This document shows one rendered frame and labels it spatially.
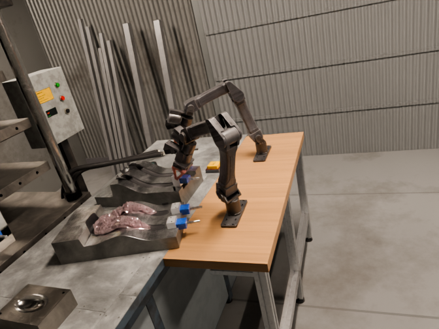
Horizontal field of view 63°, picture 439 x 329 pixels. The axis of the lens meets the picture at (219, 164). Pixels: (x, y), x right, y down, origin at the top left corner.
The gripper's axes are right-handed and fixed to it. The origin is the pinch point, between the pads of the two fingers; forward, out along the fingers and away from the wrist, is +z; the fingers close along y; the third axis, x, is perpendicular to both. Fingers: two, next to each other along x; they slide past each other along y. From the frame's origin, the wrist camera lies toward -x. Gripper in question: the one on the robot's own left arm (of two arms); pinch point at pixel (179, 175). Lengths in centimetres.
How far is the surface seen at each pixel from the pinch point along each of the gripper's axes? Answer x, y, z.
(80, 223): -24.0, 36.3, 19.0
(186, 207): 12.1, 16.4, 0.8
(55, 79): -98, -33, 4
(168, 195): 0.3, 6.8, 7.8
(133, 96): -138, -211, 88
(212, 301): 41, 6, 59
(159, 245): 11.6, 36.6, 6.8
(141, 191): -13.5, 6.0, 14.4
